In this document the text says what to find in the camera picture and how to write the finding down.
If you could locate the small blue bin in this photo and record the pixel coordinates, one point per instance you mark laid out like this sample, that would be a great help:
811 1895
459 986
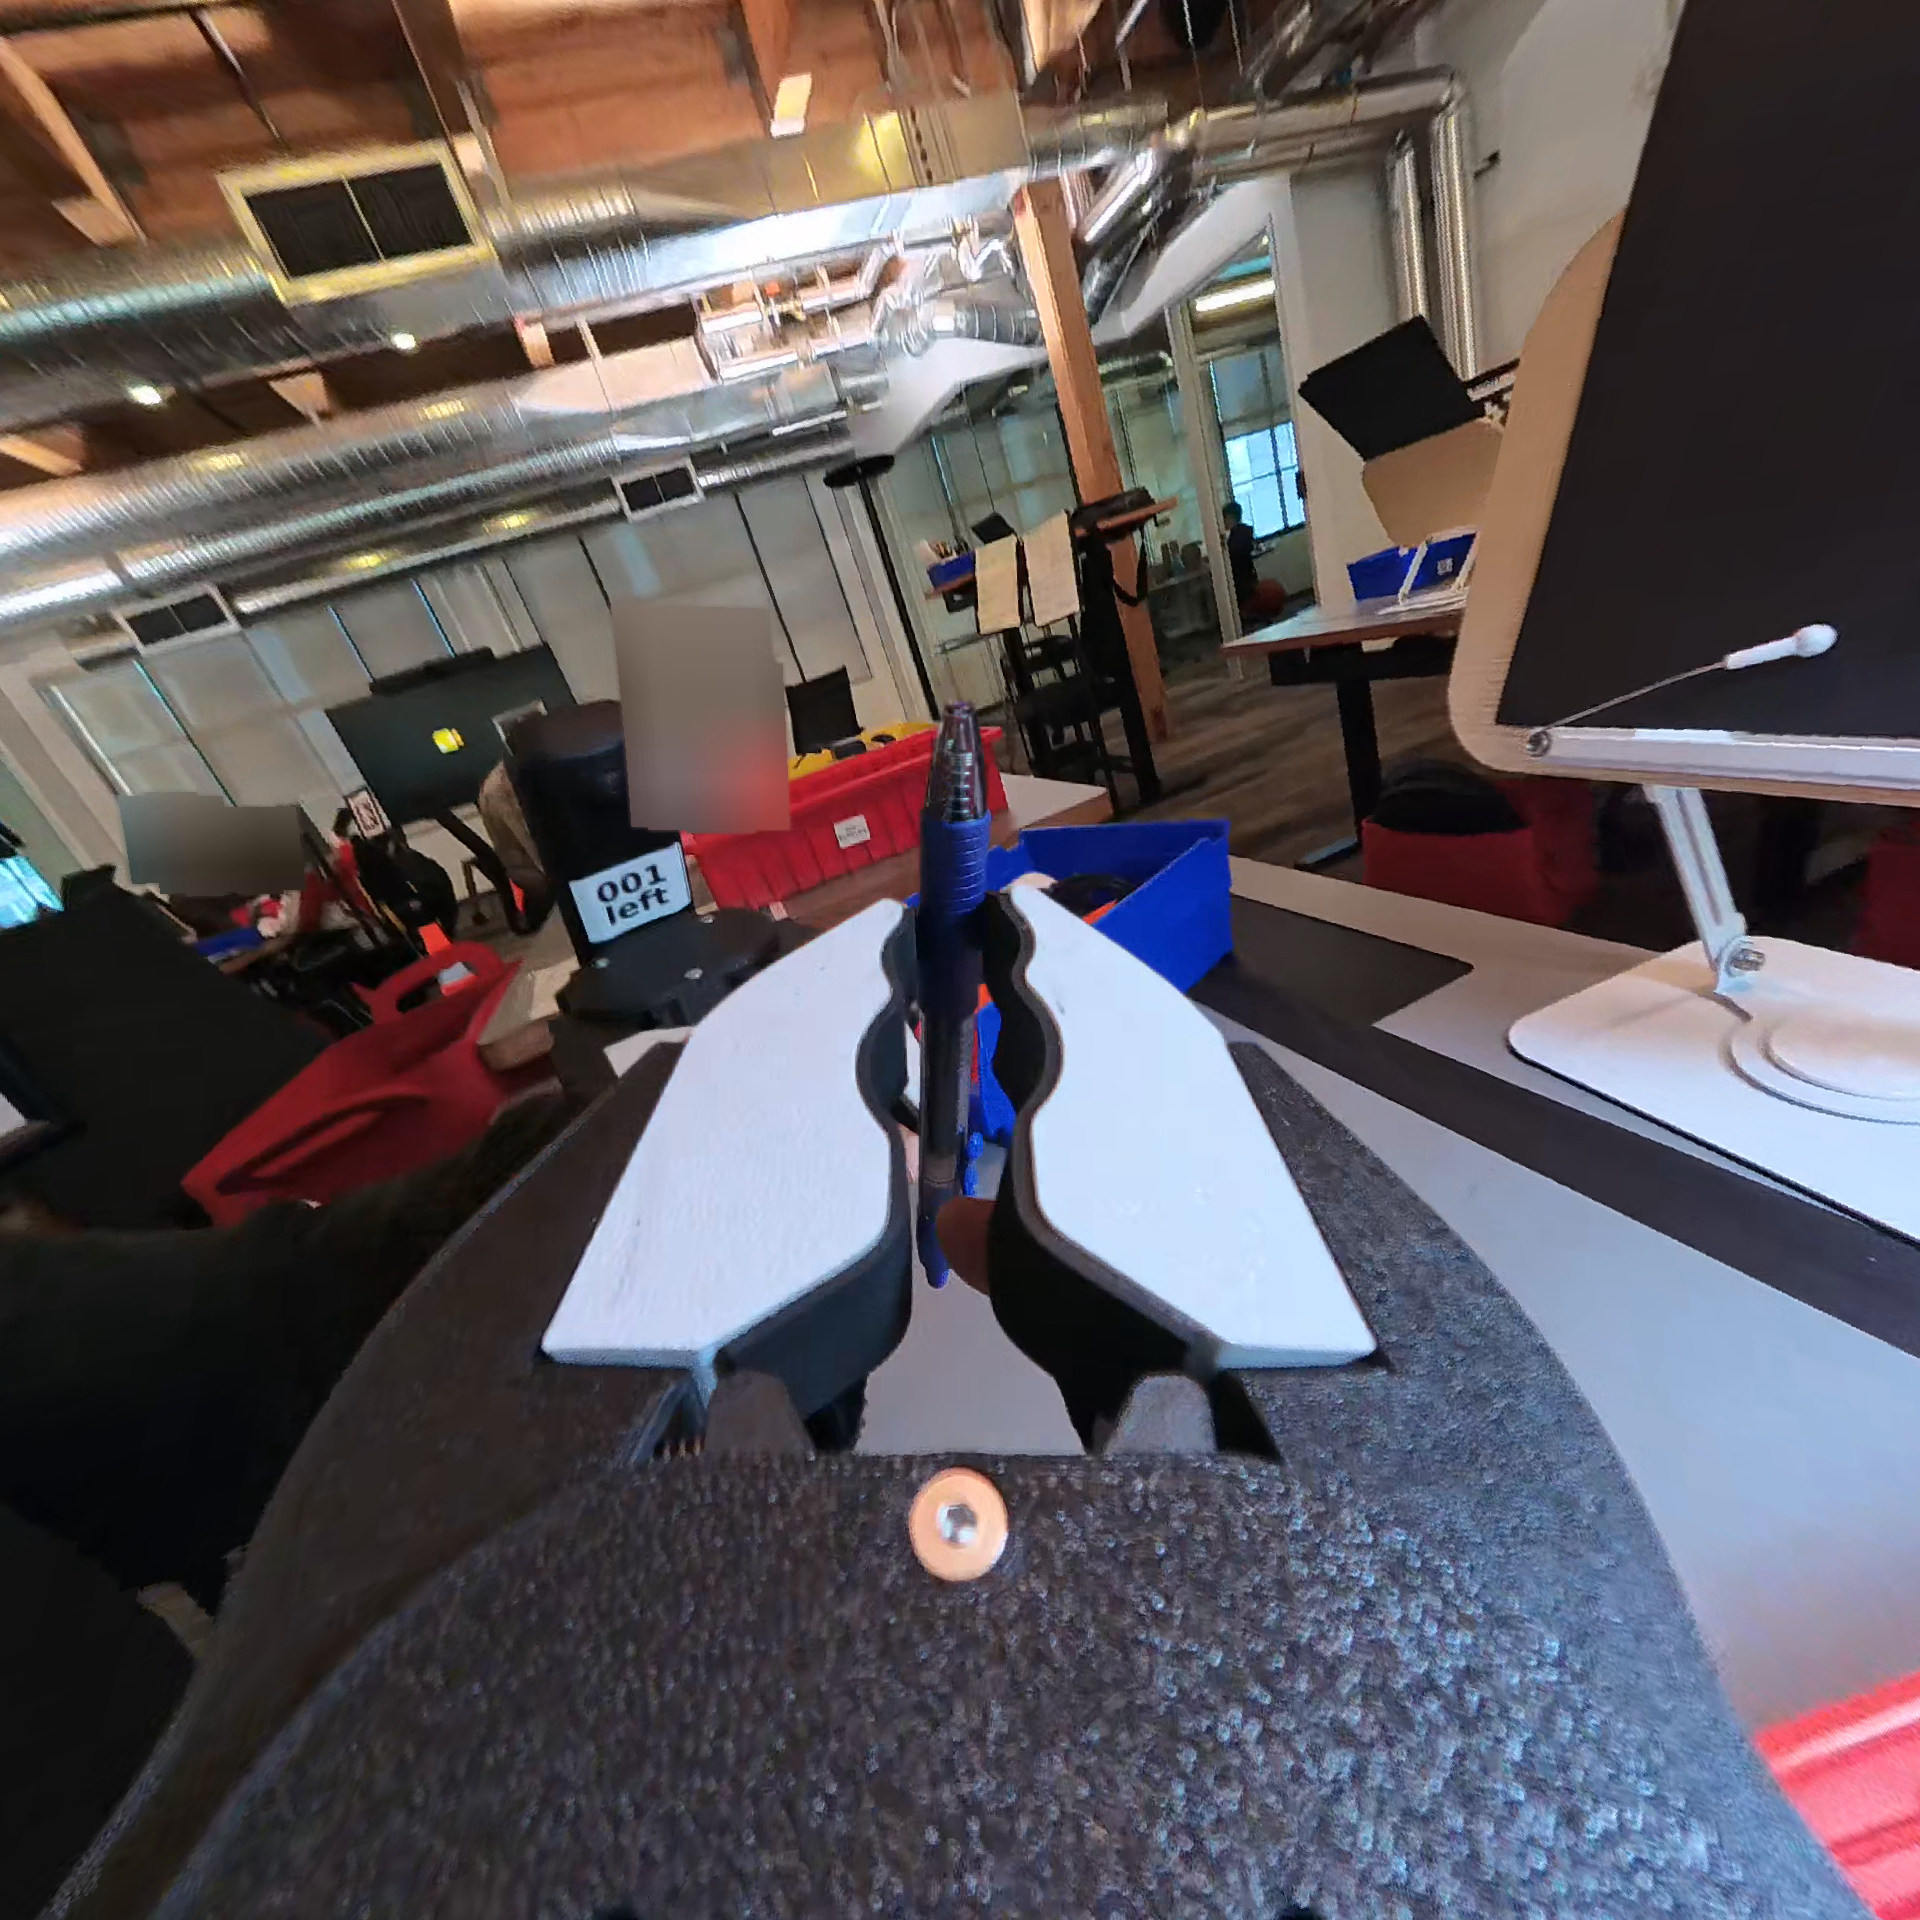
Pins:
1381 571

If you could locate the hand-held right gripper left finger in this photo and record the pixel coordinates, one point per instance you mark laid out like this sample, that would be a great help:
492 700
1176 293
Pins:
751 1186

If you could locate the large black screen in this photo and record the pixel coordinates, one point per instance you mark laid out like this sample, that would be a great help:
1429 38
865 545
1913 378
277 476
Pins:
435 735

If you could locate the blue pen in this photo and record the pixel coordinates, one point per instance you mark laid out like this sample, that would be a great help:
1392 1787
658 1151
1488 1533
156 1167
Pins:
954 901

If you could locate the blue plastic bin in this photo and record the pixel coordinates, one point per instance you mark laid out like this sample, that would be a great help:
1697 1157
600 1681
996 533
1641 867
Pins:
1154 901

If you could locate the silver air duct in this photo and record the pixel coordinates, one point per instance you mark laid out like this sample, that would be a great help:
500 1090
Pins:
376 465

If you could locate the person's left forearm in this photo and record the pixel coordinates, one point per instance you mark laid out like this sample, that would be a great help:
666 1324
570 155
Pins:
224 1350

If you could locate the red fabric tote bag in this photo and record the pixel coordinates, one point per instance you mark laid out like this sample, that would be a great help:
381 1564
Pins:
346 1081

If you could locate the wooden office desk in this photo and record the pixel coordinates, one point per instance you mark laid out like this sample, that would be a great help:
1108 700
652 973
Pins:
1335 629

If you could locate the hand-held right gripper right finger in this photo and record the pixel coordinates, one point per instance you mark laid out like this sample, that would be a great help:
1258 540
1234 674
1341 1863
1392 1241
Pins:
1170 1186

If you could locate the whiteboard easel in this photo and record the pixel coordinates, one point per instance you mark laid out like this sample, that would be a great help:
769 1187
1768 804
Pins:
1049 571

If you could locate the red plastic crate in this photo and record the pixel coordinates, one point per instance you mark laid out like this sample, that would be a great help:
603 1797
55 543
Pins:
840 826

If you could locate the black floor lamp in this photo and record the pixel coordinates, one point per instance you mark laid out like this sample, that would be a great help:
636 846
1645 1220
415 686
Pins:
885 571

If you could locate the ceiling air vent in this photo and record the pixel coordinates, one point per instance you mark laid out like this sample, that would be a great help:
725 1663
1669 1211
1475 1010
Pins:
359 218

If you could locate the black board on stand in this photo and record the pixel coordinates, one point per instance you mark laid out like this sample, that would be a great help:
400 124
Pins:
1723 1050

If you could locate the red plastic bin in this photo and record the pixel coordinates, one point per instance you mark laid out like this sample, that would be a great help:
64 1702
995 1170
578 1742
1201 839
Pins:
1844 1771

